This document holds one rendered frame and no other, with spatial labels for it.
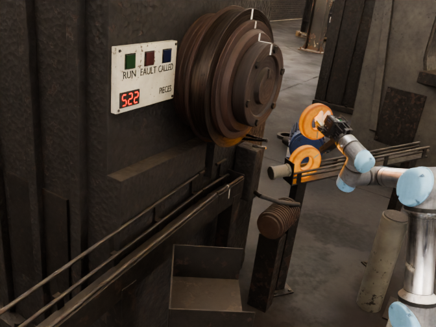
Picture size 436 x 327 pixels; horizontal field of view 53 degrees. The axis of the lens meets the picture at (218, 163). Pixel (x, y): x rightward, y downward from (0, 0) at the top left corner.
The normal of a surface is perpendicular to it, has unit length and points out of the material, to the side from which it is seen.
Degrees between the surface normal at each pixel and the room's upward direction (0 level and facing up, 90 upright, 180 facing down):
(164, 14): 90
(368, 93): 90
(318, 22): 90
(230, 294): 5
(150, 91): 90
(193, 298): 5
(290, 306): 0
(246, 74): 65
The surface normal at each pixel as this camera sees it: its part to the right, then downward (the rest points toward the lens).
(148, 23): 0.85, 0.30
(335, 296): 0.11, -0.91
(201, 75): -0.50, 0.12
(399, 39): -0.71, 0.21
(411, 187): -0.93, -0.11
